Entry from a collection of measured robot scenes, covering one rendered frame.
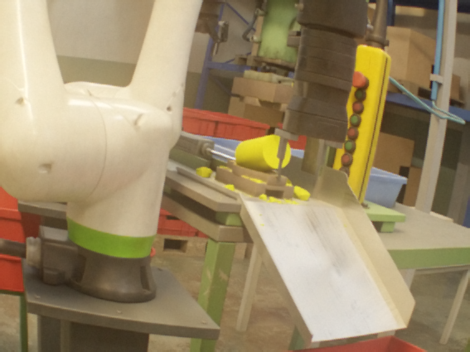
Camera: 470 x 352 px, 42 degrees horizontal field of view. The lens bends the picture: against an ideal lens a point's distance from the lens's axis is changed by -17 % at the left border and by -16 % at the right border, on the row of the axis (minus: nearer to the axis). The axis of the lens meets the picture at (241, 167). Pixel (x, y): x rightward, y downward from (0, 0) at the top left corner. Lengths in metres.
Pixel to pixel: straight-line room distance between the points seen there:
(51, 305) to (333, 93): 0.44
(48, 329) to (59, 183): 0.79
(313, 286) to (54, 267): 0.56
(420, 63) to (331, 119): 6.27
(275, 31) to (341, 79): 0.63
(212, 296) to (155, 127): 0.58
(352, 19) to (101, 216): 0.39
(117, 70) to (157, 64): 8.75
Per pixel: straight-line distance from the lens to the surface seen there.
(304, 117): 0.84
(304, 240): 1.34
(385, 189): 1.98
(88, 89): 1.37
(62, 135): 0.73
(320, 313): 1.21
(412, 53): 7.01
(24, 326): 2.32
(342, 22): 0.84
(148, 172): 0.84
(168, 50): 1.33
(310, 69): 0.84
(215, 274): 1.34
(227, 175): 1.51
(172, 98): 1.33
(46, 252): 0.87
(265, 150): 1.43
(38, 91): 0.74
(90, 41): 9.89
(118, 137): 0.79
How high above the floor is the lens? 1.21
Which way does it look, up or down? 6 degrees down
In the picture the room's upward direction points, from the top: 11 degrees clockwise
